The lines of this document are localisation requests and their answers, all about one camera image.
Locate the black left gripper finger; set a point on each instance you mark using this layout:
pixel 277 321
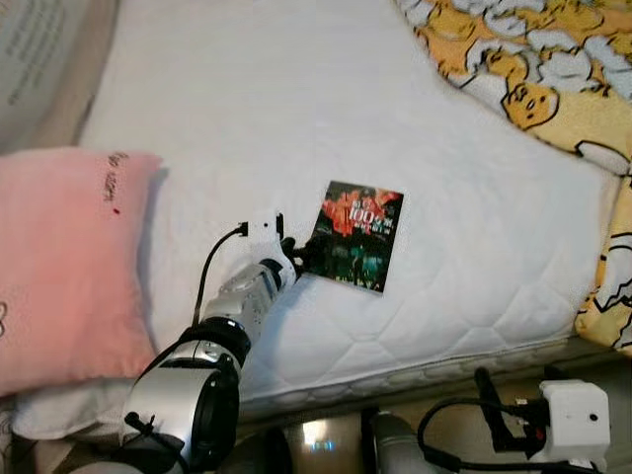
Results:
pixel 310 247
pixel 308 269

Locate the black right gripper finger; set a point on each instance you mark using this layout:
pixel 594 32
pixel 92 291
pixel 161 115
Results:
pixel 556 375
pixel 494 407

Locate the dark red-cover book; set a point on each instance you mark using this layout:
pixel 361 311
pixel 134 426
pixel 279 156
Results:
pixel 360 237

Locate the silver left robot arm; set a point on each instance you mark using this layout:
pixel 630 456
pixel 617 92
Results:
pixel 188 395

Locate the grey quilted mattress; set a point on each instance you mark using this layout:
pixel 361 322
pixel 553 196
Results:
pixel 444 370

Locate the robot right leg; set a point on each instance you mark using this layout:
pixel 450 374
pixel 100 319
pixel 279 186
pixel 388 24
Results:
pixel 400 449

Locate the white quilted mattress pad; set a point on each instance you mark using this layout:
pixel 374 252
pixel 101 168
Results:
pixel 296 99

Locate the pink pillow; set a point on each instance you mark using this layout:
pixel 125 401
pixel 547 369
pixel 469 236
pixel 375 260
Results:
pixel 69 267

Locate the yellow cartoon egg blanket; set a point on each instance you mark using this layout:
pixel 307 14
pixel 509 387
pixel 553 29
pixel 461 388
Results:
pixel 553 79

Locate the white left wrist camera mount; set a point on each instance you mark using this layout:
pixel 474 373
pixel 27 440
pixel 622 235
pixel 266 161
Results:
pixel 264 235

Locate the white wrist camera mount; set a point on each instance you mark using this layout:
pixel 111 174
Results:
pixel 575 420
pixel 264 235

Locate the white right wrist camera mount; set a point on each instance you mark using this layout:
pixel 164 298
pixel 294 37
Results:
pixel 575 420

